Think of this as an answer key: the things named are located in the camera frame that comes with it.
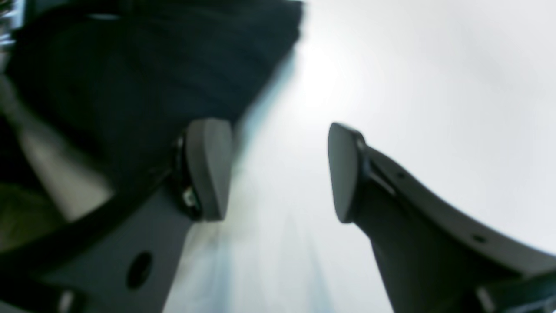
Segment black t-shirt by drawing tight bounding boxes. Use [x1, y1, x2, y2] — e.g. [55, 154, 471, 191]
[6, 0, 304, 187]

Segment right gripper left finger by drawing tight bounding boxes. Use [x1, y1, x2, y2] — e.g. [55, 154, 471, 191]
[1, 118, 233, 313]

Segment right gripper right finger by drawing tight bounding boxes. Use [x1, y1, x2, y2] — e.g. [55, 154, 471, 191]
[328, 123, 556, 313]

